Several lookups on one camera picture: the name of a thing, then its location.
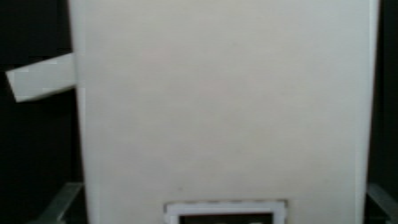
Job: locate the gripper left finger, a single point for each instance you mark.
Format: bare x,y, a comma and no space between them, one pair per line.
52,216

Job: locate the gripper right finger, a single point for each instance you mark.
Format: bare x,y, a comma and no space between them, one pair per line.
384,201

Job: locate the white cabinet top block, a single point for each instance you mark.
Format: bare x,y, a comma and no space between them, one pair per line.
224,102

